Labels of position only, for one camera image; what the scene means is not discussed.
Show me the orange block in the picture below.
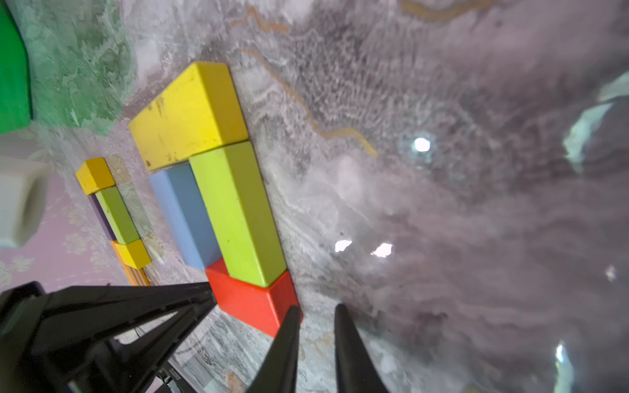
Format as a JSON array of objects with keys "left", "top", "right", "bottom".
[{"left": 120, "top": 262, "right": 151, "bottom": 287}]

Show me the yellow-green long block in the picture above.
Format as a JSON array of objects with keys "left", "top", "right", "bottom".
[{"left": 129, "top": 62, "right": 248, "bottom": 172}]

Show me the long yellow block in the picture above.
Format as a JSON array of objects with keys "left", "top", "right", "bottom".
[{"left": 75, "top": 157, "right": 116, "bottom": 195}]

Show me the lime green block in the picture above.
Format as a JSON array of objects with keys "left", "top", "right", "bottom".
[
  {"left": 189, "top": 141, "right": 287, "bottom": 288},
  {"left": 95, "top": 187, "right": 140, "bottom": 245}
]

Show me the light blue block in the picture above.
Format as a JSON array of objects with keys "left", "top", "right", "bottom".
[{"left": 148, "top": 164, "right": 222, "bottom": 270}]

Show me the green plastic basket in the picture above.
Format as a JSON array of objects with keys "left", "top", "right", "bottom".
[{"left": 0, "top": 1, "right": 32, "bottom": 134}]

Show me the red block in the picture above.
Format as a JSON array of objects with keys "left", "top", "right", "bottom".
[{"left": 206, "top": 260, "right": 299, "bottom": 338}]

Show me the small yellow block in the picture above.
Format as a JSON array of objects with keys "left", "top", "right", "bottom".
[{"left": 111, "top": 239, "right": 152, "bottom": 270}]

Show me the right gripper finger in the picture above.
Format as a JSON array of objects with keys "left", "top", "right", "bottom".
[{"left": 1, "top": 282, "right": 216, "bottom": 392}]

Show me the purple block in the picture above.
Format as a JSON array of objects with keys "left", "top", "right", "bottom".
[{"left": 88, "top": 194, "right": 116, "bottom": 241}]

